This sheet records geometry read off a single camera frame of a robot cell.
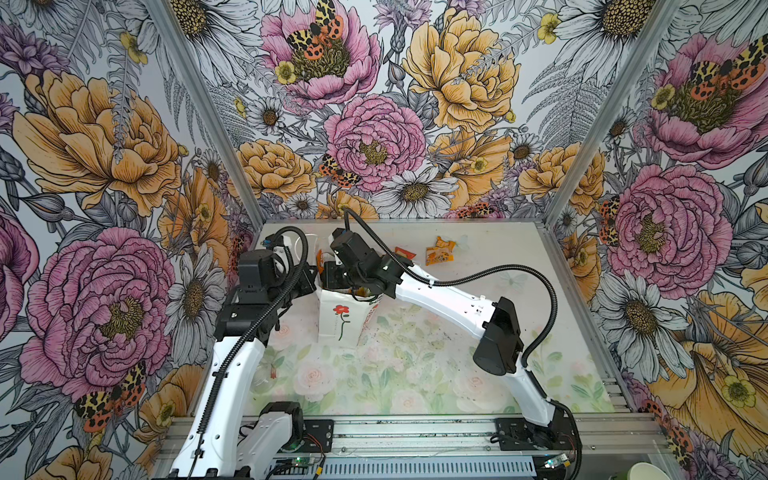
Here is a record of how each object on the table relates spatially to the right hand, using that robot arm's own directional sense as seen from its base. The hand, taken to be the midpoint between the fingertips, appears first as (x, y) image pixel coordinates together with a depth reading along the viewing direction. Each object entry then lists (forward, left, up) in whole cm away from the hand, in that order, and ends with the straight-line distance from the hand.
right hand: (324, 285), depth 78 cm
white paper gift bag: (-7, -5, -3) cm, 9 cm away
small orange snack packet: (+25, -36, -18) cm, 47 cm away
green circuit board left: (-35, +5, -21) cm, 41 cm away
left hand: (-1, 0, +4) cm, 5 cm away
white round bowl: (-40, -68, -12) cm, 80 cm away
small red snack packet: (+26, -22, -20) cm, 40 cm away
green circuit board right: (-37, -55, -22) cm, 70 cm away
